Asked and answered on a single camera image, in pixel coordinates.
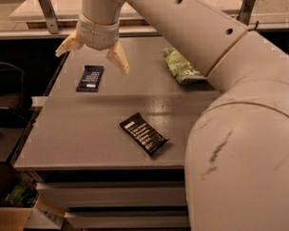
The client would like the black rxbar wrapper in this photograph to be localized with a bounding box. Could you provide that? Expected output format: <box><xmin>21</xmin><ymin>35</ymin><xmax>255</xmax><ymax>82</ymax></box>
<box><xmin>119</xmin><ymin>113</ymin><xmax>168</xmax><ymax>156</ymax></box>

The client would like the white upper shelf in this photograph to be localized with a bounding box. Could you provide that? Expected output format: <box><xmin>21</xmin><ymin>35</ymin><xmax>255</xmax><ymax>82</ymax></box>
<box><xmin>9</xmin><ymin>0</ymin><xmax>242</xmax><ymax>23</ymax></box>

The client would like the green chip bag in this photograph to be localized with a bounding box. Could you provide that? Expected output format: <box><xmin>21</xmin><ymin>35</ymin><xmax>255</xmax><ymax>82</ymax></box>
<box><xmin>163</xmin><ymin>48</ymin><xmax>205</xmax><ymax>85</ymax></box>

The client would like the black chair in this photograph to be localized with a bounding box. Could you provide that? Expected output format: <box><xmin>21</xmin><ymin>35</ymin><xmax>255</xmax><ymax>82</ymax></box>
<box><xmin>0</xmin><ymin>62</ymin><xmax>32</xmax><ymax>128</ymax></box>

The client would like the dark blue rxbar wrapper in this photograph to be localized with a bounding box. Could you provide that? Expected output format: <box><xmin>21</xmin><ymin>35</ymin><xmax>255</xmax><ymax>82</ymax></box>
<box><xmin>76</xmin><ymin>65</ymin><xmax>104</xmax><ymax>92</ymax></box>

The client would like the left metal shelf bracket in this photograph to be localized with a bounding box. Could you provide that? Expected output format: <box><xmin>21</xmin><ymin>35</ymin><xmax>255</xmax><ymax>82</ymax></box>
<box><xmin>38</xmin><ymin>0</ymin><xmax>60</xmax><ymax>34</ymax></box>

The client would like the right metal shelf bracket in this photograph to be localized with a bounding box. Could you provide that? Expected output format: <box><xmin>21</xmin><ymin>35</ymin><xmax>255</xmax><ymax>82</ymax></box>
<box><xmin>236</xmin><ymin>0</ymin><xmax>256</xmax><ymax>26</ymax></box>

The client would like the metal shelf bracket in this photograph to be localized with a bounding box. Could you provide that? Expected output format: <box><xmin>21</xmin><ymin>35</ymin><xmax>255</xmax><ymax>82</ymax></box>
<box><xmin>38</xmin><ymin>0</ymin><xmax>60</xmax><ymax>34</ymax></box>
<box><xmin>236</xmin><ymin>0</ymin><xmax>256</xmax><ymax>26</ymax></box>

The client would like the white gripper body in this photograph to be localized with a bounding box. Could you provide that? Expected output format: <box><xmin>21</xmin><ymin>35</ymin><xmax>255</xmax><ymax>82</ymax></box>
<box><xmin>76</xmin><ymin>14</ymin><xmax>120</xmax><ymax>50</ymax></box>

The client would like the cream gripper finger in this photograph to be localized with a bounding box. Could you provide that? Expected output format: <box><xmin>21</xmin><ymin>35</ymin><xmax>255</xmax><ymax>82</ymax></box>
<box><xmin>106</xmin><ymin>41</ymin><xmax>129</xmax><ymax>76</ymax></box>
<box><xmin>56</xmin><ymin>30</ymin><xmax>84</xmax><ymax>57</ymax></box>

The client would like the grey drawer cabinet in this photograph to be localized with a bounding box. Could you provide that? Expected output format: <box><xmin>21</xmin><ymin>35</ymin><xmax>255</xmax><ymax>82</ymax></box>
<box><xmin>36</xmin><ymin>168</ymin><xmax>190</xmax><ymax>231</ymax></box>

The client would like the cardboard box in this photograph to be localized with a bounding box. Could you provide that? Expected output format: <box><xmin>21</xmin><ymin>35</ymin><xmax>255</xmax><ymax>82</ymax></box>
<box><xmin>0</xmin><ymin>164</ymin><xmax>65</xmax><ymax>231</ymax></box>

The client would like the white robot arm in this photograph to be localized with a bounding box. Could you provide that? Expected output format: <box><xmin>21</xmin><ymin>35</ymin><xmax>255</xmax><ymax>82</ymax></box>
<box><xmin>56</xmin><ymin>0</ymin><xmax>289</xmax><ymax>231</ymax></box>

